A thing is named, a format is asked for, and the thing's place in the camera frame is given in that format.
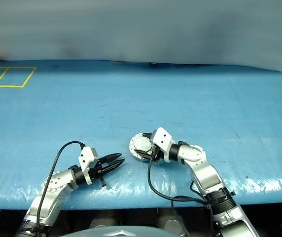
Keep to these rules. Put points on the round motor housing lid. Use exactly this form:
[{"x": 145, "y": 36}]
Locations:
[{"x": 141, "y": 143}]

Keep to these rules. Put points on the grey rounded shape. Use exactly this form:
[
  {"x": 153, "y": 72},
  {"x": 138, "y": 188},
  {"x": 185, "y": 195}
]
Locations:
[
  {"x": 171, "y": 222},
  {"x": 101, "y": 221}
]

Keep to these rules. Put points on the grey backdrop sheet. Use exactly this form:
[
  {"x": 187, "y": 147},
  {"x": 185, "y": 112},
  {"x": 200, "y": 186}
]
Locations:
[{"x": 141, "y": 27}]

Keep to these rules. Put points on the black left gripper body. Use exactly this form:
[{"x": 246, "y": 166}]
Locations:
[{"x": 97, "y": 170}]

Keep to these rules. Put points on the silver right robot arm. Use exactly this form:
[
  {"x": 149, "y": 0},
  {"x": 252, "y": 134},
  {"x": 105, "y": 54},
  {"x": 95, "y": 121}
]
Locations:
[{"x": 205, "y": 172}]

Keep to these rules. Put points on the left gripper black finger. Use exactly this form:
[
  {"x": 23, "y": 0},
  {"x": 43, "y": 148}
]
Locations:
[
  {"x": 114, "y": 166},
  {"x": 111, "y": 158}
]

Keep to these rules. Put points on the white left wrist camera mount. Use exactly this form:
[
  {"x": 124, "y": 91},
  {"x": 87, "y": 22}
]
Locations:
[{"x": 86, "y": 158}]

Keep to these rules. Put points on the grey robot torso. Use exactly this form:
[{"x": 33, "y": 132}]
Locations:
[{"x": 116, "y": 233}]

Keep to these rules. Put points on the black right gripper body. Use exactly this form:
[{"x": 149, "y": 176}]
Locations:
[{"x": 158, "y": 154}]

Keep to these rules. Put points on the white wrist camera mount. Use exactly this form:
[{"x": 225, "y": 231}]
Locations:
[
  {"x": 86, "y": 158},
  {"x": 163, "y": 140}
]

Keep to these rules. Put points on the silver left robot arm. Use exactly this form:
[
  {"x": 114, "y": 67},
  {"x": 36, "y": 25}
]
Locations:
[{"x": 57, "y": 185}]

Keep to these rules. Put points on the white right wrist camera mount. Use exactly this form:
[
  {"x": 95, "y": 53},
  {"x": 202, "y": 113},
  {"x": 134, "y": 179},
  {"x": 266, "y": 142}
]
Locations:
[{"x": 163, "y": 140}]

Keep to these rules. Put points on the blue plastic table cover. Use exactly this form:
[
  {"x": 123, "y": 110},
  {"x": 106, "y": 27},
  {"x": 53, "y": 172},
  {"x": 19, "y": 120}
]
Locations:
[{"x": 81, "y": 111}]

